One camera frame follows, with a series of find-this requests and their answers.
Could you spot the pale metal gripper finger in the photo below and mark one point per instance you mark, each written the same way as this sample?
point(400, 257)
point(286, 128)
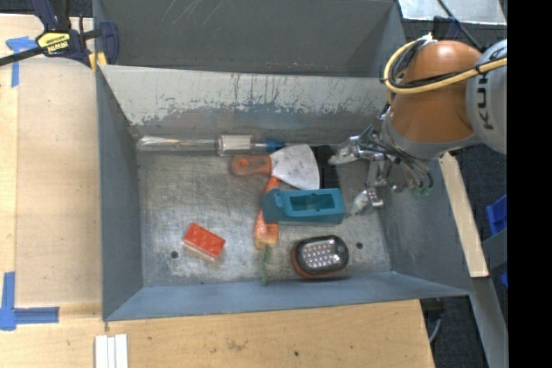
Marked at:
point(347, 151)
point(371, 197)

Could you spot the black rectangular object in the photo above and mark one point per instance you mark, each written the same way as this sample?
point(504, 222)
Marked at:
point(328, 168)

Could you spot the black and orange work light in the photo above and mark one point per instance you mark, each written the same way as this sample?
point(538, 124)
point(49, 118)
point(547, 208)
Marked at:
point(320, 256)

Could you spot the teal plastic box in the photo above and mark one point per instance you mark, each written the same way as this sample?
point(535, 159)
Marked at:
point(276, 207)

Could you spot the orange toy carrot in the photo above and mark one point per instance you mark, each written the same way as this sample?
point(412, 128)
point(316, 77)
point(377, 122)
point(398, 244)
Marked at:
point(266, 230)

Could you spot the clear tube with blue tip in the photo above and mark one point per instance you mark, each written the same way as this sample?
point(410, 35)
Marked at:
point(233, 143)

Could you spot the grey metal bin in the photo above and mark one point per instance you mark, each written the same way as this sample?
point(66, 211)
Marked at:
point(194, 194)

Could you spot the red toy brick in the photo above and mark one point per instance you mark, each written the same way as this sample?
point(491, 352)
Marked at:
point(203, 241)

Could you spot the pale wood board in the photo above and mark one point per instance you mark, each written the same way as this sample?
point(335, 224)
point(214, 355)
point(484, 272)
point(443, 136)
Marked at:
point(60, 185)

